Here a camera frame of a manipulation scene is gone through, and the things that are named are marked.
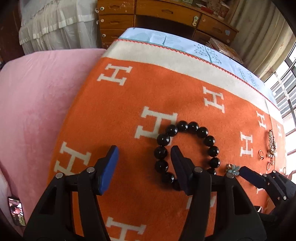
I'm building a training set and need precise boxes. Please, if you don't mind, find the black bead bracelet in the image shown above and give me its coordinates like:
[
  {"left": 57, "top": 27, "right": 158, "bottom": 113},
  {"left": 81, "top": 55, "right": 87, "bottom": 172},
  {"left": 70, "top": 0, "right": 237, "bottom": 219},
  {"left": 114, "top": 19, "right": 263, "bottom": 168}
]
[{"left": 153, "top": 120, "right": 221, "bottom": 191}]

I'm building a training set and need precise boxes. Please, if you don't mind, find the blue flower brooch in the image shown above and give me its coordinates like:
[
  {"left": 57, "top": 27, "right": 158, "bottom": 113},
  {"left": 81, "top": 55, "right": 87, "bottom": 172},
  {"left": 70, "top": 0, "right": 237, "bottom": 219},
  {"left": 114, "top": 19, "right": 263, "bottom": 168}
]
[{"left": 226, "top": 164, "right": 240, "bottom": 176}]

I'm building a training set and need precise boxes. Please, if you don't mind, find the orange H-pattern blanket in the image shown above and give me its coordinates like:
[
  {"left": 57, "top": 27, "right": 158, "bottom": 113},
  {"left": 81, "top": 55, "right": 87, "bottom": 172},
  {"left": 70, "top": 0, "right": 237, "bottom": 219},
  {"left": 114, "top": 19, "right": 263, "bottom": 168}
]
[{"left": 49, "top": 40, "right": 286, "bottom": 240}]

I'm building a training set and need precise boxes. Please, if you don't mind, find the window with metal grille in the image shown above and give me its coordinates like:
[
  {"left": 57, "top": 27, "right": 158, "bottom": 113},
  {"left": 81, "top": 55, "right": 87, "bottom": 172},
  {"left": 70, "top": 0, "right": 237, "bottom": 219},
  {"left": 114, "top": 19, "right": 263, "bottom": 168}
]
[{"left": 263, "top": 41, "right": 296, "bottom": 163}]

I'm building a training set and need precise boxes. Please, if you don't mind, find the smartphone with lit screen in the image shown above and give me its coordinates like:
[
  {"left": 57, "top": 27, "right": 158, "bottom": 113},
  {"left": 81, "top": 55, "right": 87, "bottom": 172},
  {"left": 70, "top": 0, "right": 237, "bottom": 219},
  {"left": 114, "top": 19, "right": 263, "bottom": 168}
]
[{"left": 8, "top": 197, "right": 26, "bottom": 227}]

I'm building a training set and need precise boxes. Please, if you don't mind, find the pink fleece blanket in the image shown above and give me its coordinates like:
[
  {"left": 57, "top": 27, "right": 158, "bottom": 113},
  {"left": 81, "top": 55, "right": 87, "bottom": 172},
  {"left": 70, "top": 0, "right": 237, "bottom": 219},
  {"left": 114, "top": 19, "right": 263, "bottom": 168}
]
[{"left": 1, "top": 49, "right": 105, "bottom": 225}]

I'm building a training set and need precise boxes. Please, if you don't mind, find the stack of books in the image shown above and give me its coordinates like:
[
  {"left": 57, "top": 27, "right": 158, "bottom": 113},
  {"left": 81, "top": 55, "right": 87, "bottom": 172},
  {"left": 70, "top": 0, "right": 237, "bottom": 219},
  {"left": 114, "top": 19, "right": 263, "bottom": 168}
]
[{"left": 207, "top": 38, "right": 243, "bottom": 64}]

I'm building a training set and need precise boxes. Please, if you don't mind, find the light blue printed bedsheet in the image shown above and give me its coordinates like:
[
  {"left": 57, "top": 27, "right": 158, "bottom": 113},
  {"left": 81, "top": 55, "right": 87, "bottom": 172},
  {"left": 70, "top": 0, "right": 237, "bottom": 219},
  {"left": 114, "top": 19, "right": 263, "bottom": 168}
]
[{"left": 120, "top": 28, "right": 276, "bottom": 104}]

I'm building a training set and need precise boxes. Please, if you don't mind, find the beige curtain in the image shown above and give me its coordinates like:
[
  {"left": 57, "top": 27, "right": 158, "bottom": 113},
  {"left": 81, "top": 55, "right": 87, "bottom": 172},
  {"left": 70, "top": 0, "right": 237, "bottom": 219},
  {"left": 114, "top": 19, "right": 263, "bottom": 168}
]
[{"left": 230, "top": 1, "right": 295, "bottom": 81}]

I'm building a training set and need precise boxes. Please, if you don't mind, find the wooden desk with drawers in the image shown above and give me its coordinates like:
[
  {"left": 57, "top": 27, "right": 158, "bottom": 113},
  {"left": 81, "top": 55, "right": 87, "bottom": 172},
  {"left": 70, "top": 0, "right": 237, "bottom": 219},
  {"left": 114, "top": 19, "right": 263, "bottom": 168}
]
[{"left": 95, "top": 0, "right": 238, "bottom": 49}]

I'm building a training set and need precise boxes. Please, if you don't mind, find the white lace bed cover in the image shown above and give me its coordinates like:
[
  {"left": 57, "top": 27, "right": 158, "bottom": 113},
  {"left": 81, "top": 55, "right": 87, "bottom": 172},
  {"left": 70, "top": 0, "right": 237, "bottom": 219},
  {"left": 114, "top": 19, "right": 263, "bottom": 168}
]
[{"left": 18, "top": 0, "right": 98, "bottom": 55}]

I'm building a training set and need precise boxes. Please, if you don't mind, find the gold ring pink stone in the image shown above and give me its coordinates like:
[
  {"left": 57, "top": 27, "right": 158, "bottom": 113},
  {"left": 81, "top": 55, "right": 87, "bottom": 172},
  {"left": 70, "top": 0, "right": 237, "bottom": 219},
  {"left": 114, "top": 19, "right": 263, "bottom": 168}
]
[{"left": 266, "top": 163, "right": 271, "bottom": 171}]

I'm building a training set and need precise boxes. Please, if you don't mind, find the gold ring red stone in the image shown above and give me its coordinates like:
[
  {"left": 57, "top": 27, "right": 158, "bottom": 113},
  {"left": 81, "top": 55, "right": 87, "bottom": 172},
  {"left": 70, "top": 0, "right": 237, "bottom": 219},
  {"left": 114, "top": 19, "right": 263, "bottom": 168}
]
[{"left": 258, "top": 150, "right": 264, "bottom": 160}]

